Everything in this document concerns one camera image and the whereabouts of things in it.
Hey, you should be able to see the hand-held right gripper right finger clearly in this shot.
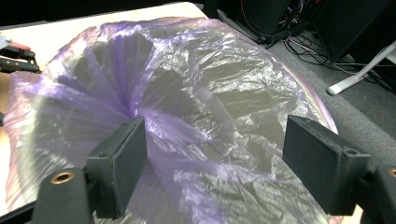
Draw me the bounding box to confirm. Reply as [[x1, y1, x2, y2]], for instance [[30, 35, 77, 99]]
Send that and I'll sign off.
[[281, 115, 372, 217]]

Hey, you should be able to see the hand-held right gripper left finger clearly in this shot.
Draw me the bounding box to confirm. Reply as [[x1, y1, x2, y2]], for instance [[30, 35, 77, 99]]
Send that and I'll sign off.
[[85, 116, 149, 220]]

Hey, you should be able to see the purple plastic trash bag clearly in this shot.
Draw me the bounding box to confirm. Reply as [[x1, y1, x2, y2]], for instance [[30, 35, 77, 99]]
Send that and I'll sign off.
[[3, 17, 340, 224]]

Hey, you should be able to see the white metal stand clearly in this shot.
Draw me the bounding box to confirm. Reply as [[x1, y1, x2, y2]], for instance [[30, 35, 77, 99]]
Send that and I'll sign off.
[[326, 41, 396, 96]]

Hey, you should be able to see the dark box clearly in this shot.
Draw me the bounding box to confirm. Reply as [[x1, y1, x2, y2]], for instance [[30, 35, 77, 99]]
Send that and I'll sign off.
[[312, 0, 394, 63]]

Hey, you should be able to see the tangle of floor cables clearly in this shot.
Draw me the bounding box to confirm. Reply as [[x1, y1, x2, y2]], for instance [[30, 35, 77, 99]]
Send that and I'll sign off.
[[279, 27, 396, 82]]

